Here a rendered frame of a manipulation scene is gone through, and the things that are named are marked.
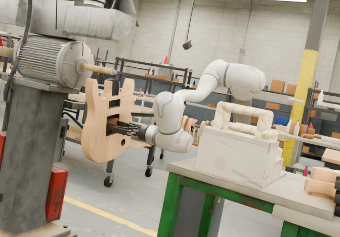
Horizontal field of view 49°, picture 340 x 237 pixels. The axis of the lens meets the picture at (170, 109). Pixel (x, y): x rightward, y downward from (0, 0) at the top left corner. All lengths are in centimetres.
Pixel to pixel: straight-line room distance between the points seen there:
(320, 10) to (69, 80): 728
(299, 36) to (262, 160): 1165
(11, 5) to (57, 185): 105
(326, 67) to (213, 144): 1113
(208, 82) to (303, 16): 1125
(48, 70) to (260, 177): 121
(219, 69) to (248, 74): 16
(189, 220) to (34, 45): 138
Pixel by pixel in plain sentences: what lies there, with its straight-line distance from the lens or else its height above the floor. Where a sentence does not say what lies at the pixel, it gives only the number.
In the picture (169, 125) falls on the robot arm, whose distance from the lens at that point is 152.
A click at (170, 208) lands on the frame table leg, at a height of 76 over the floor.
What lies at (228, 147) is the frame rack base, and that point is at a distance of 140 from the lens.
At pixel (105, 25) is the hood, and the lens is 176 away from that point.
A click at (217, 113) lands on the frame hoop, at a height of 117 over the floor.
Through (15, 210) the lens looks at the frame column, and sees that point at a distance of 222.
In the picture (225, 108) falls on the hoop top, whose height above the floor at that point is 119.
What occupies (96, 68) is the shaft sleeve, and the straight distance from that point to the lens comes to 193.
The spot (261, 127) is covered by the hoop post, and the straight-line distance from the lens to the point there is 137.
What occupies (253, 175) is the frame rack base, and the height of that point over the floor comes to 97.
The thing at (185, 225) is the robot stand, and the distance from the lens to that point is 245.
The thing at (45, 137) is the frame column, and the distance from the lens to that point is 216.
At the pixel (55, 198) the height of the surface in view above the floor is 46.
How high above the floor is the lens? 123
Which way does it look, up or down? 3 degrees down
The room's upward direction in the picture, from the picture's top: 11 degrees clockwise
